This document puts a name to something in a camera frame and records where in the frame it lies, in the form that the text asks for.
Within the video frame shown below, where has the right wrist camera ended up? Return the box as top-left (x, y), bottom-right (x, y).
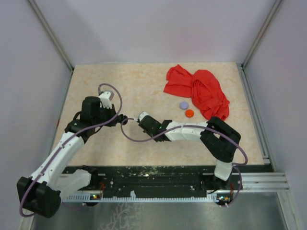
top-left (134, 111), bottom-right (148, 123)

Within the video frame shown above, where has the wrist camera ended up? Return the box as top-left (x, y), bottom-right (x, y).
top-left (98, 91), bottom-right (114, 109)
top-left (134, 111), bottom-right (148, 123)

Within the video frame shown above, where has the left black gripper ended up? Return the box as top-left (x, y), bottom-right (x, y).
top-left (93, 103), bottom-right (121, 127)

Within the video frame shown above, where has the white slotted cable duct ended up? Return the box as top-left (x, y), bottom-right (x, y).
top-left (64, 191), bottom-right (230, 203)

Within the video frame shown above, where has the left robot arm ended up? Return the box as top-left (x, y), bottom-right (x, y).
top-left (17, 91), bottom-right (121, 218)

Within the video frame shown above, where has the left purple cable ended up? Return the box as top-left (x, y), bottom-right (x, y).
top-left (19, 83), bottom-right (123, 218)

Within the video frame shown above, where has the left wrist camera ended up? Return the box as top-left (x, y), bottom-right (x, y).
top-left (98, 91), bottom-right (114, 109)

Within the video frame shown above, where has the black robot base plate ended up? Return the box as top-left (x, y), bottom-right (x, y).
top-left (62, 164), bottom-right (242, 198)

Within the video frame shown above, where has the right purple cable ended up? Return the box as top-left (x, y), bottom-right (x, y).
top-left (120, 117), bottom-right (248, 208)

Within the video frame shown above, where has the red crumpled cloth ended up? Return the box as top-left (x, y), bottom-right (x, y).
top-left (164, 64), bottom-right (230, 121)

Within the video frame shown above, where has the black round charging case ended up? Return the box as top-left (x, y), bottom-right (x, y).
top-left (119, 114), bottom-right (129, 125)

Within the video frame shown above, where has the red round charging case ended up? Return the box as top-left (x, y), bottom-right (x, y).
top-left (185, 109), bottom-right (194, 118)

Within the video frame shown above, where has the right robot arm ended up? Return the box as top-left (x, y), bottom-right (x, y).
top-left (137, 112), bottom-right (241, 190)

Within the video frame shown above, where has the purple cable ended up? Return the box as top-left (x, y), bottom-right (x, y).
top-left (120, 117), bottom-right (248, 208)
top-left (19, 83), bottom-right (123, 218)

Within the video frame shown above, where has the purple earbud charging case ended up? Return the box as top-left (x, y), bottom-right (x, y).
top-left (179, 102), bottom-right (189, 110)

